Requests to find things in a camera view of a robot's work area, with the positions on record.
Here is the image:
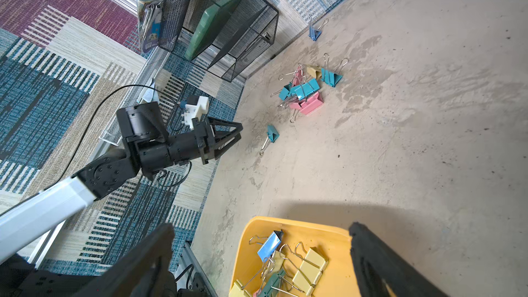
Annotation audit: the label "pale yellow binder clip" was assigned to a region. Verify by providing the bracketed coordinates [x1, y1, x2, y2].
[279, 241, 329, 296]

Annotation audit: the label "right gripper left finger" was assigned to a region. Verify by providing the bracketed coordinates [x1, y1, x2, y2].
[75, 224, 175, 296]

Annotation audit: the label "yellow plastic storage tray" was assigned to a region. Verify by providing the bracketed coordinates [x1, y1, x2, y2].
[228, 217, 361, 296]

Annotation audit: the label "black mesh desk shelf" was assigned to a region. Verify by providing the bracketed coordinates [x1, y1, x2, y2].
[159, 0, 279, 82]

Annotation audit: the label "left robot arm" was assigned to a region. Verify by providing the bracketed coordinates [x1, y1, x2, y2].
[1, 103, 243, 262]

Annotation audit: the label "yellow binder clip in pile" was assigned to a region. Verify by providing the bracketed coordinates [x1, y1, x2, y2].
[303, 65, 322, 80]

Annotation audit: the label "pink binder clip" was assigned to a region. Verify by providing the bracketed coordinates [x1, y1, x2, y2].
[289, 92, 324, 123]
[278, 63, 304, 86]

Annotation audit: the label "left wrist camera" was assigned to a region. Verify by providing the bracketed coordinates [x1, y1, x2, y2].
[179, 95, 210, 131]

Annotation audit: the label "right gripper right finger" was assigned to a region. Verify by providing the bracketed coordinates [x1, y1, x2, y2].
[349, 222, 446, 296]

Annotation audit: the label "teal binder clip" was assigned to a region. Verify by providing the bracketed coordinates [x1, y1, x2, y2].
[259, 125, 280, 156]
[321, 53, 349, 87]
[241, 267, 300, 297]

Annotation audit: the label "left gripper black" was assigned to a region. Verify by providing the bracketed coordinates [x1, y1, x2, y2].
[192, 117, 243, 165]

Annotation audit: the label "magazines on shelf top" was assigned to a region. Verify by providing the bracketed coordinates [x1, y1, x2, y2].
[136, 0, 164, 53]

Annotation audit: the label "light blue binder clip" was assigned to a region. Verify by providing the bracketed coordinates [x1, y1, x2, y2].
[248, 230, 284, 262]

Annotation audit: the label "green book on shelf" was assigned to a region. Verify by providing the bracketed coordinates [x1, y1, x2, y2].
[185, 0, 242, 61]

